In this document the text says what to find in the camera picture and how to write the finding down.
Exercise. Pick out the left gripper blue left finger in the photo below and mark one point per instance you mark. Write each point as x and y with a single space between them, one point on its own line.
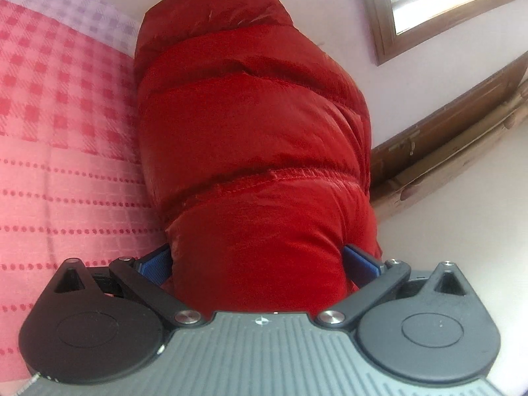
157 265

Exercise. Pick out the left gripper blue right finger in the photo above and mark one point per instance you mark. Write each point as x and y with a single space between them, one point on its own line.
361 268

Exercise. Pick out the red puffer jacket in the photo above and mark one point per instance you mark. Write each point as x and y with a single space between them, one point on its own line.
255 148

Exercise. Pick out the beige floral curtain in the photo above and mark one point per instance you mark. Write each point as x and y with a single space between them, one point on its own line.
444 164

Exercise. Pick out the pink checked bed sheet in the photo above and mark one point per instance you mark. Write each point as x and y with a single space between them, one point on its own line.
71 182

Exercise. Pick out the brown framed window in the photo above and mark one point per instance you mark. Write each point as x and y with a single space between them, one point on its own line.
421 99

